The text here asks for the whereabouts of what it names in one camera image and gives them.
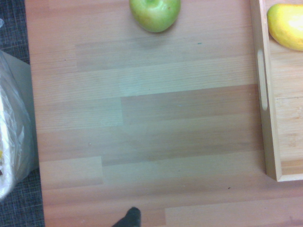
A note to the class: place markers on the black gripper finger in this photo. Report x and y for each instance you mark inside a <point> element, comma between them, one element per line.
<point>131,218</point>

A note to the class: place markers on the green apple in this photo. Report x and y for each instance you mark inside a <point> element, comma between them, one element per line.
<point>155,14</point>

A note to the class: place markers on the white plastic trash bin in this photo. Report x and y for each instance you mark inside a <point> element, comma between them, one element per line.
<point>11,118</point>

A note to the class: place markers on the yellow mango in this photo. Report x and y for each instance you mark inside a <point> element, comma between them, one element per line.
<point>287,26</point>

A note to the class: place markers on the reddish wooden coffee table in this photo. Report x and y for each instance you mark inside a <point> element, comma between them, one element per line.
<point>146,118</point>

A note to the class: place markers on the wooden serving tray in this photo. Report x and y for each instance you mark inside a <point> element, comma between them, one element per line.
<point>284,106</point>

